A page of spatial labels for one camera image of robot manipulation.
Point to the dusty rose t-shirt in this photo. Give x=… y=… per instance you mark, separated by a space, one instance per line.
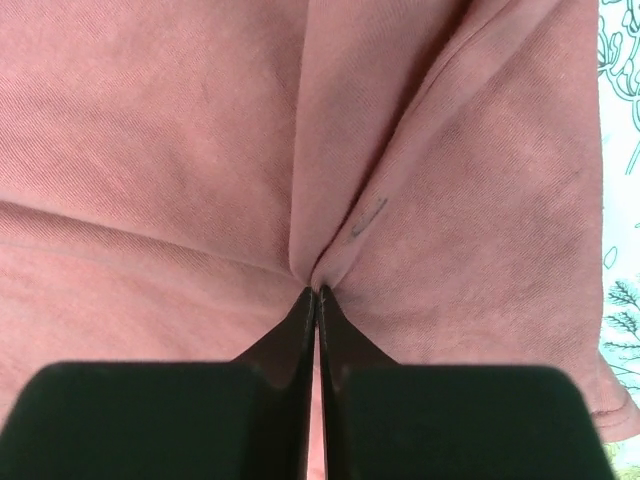
x=175 y=173

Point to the floral patterned table mat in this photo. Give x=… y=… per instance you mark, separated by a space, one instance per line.
x=618 y=80

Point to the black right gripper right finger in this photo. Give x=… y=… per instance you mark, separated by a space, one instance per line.
x=386 y=420

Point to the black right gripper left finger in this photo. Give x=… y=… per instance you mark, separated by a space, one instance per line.
x=247 y=418

